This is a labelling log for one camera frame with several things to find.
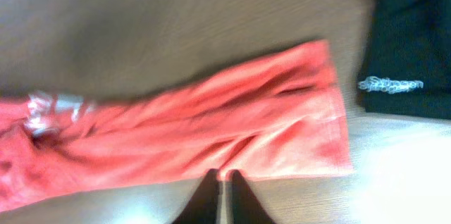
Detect orange t-shirt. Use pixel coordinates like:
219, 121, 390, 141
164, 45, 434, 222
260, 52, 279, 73
1, 40, 352, 211

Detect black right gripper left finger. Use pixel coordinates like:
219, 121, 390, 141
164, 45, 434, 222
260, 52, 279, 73
172, 169, 221, 224

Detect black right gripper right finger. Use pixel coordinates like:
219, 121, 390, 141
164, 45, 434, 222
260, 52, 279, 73
230, 170, 276, 224

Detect black t-shirt with white logo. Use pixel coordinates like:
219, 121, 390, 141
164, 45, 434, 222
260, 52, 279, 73
357, 0, 450, 120

